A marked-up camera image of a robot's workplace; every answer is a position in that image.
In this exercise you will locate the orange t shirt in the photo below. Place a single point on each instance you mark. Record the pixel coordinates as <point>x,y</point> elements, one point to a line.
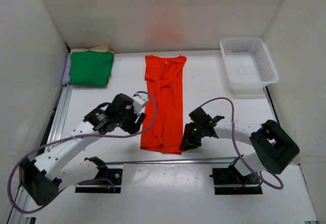
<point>164,79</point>

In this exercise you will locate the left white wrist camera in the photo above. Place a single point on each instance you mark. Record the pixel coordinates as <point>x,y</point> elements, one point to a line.
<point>139,102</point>

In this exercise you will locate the purple t shirt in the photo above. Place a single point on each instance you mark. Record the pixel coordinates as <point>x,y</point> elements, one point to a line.
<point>66,76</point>

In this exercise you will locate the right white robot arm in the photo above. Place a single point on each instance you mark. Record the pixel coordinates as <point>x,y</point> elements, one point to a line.
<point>274,148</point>

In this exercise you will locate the green t shirt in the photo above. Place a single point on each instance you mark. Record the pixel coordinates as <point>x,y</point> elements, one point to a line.
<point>90,68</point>

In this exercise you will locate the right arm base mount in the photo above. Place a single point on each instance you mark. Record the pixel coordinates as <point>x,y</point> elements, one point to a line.
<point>227,181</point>

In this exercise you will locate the white plastic basket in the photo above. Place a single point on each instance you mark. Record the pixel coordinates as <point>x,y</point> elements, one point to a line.
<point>248,64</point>

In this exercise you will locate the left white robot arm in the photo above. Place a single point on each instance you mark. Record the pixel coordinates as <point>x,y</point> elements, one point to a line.
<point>51,172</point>

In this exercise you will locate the white front board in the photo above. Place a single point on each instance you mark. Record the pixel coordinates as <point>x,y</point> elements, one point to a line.
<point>181,193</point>

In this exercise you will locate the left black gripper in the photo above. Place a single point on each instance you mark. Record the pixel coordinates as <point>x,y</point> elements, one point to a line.
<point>136,122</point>

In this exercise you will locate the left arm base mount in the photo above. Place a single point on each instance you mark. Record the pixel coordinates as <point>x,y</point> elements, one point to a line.
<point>107,180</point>

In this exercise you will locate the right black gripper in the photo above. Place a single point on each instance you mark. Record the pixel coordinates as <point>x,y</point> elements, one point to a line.
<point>191,137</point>

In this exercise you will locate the beige t shirt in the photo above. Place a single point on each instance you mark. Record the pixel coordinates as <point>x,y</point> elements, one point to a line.
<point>100,48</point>

